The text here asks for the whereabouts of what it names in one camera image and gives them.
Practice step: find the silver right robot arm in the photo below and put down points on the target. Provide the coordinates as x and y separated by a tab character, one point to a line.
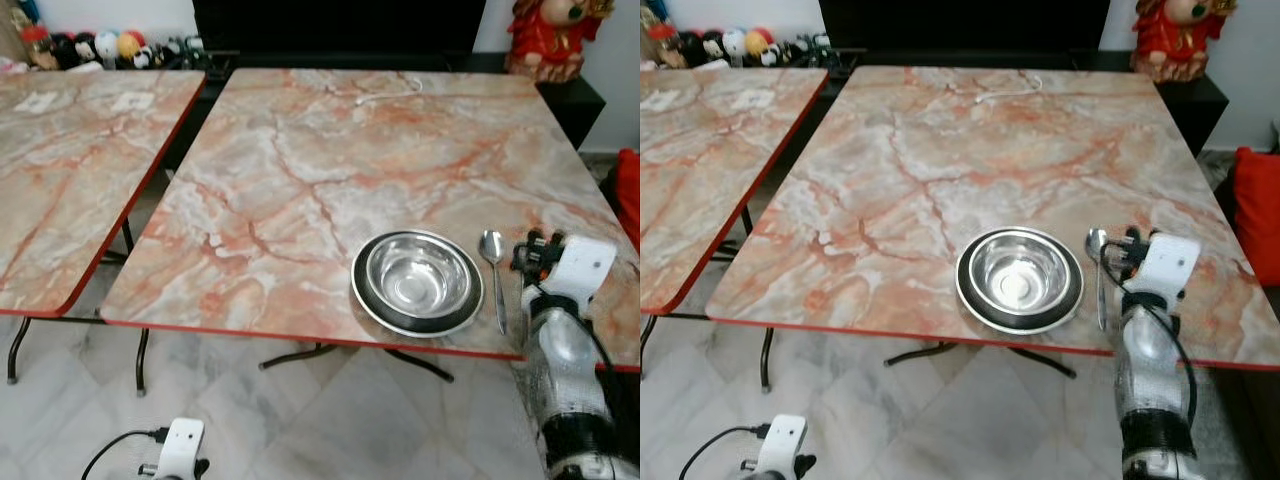
565	370
1150	370

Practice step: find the stainless steel spoon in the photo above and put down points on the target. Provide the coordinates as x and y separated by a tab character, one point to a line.
1096	243
491	246

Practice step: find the stainless steel bowl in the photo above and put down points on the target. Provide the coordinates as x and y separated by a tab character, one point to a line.
1020	274
417	277

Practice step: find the red cushion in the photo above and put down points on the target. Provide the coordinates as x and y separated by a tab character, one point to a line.
1258	210
628	195

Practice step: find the black plate with silver rim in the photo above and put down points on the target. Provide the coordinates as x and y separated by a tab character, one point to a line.
372	312
975	308

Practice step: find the marble pattern small folding table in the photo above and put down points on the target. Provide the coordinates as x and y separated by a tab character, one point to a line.
70	170
700	170

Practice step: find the red plush doll figure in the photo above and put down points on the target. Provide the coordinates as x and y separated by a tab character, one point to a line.
1180	40
545	40

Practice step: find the marble pattern large folding table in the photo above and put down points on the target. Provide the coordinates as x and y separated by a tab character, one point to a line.
930	170
330	170

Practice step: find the red hatted plush toy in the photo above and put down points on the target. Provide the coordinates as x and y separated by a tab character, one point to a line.
37	48
660	46

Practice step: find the black television screen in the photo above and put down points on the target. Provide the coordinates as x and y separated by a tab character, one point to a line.
965	25
340	25

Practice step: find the yellow orange plush toy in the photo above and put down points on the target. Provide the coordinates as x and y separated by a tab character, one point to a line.
130	45
758	43

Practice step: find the black and white plush toy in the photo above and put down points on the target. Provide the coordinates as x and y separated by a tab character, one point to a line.
776	54
147	57

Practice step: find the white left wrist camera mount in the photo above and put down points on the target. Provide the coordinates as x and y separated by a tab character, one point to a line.
183	445
783	443

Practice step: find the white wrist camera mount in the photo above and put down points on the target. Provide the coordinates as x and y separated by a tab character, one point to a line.
783	443
183	445
585	268
1170	265

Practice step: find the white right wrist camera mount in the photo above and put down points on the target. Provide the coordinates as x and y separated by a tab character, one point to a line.
585	268
1170	265

